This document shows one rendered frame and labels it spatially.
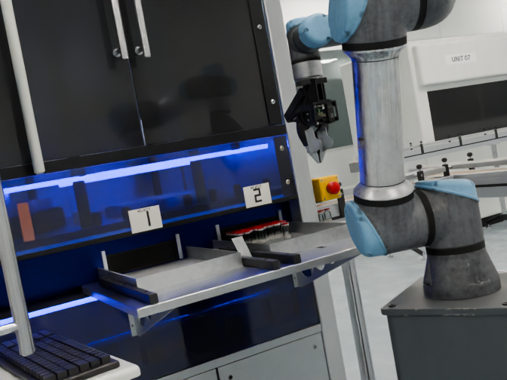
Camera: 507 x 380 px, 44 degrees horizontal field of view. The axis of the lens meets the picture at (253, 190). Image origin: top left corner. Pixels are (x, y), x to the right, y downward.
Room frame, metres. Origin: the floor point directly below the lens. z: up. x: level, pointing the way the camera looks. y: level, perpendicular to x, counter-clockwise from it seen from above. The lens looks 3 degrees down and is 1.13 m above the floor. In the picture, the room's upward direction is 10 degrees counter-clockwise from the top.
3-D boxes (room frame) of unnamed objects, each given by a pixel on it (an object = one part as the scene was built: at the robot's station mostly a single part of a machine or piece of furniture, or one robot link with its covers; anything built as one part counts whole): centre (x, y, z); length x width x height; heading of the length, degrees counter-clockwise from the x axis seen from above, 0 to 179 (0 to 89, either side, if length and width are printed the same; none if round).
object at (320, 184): (1.96, -0.22, 0.99); 0.08 x 0.07 x 0.07; 28
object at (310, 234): (1.74, -0.05, 0.90); 0.34 x 0.26 x 0.04; 28
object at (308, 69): (1.62, -0.19, 1.32); 0.08 x 0.08 x 0.05
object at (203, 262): (1.58, 0.25, 0.90); 0.34 x 0.26 x 0.04; 28
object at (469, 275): (1.27, -0.38, 0.84); 0.15 x 0.15 x 0.10
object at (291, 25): (1.62, -0.19, 1.40); 0.09 x 0.08 x 0.11; 9
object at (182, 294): (1.60, 0.07, 0.87); 0.70 x 0.48 x 0.02; 118
